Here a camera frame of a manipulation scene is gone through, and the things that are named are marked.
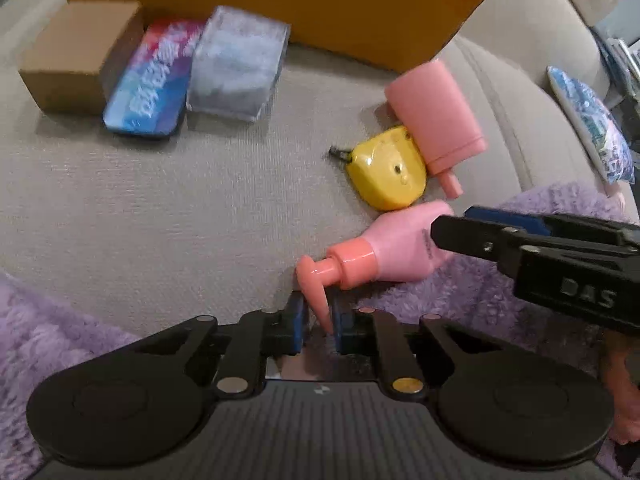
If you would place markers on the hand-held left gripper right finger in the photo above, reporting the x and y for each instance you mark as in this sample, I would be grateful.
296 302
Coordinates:
342 330

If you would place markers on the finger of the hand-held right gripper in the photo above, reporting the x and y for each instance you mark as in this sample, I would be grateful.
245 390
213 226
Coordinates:
470 240
510 219

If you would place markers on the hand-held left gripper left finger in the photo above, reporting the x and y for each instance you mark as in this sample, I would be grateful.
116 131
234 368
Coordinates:
297 322

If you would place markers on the pink pump bottle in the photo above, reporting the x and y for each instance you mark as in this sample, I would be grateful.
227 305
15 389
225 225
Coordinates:
400 245

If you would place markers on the yellow tape measure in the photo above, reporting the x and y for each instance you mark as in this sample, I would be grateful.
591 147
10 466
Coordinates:
385 170

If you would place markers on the pink capped bottle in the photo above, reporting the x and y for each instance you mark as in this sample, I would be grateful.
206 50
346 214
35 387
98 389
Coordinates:
435 110

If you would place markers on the clear plastic box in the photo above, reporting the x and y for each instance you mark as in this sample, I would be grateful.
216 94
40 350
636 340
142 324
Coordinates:
235 60

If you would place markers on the red blue tin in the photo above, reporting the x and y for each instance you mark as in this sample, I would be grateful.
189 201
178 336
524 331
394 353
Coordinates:
150 90

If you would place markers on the orange cardboard box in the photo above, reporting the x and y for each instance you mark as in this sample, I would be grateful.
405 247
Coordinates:
325 5

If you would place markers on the small brown cardboard box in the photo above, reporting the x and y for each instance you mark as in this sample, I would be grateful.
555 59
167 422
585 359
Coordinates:
70 70

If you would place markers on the person's right hand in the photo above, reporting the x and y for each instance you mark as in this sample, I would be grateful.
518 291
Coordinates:
625 390

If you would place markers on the blue patterned pillow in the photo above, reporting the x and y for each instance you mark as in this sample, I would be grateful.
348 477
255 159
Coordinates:
595 125

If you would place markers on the beige sofa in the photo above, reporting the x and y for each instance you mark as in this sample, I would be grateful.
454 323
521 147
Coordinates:
150 210

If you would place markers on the purple fuzzy blanket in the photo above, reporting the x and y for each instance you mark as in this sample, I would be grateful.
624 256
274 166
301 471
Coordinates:
30 335

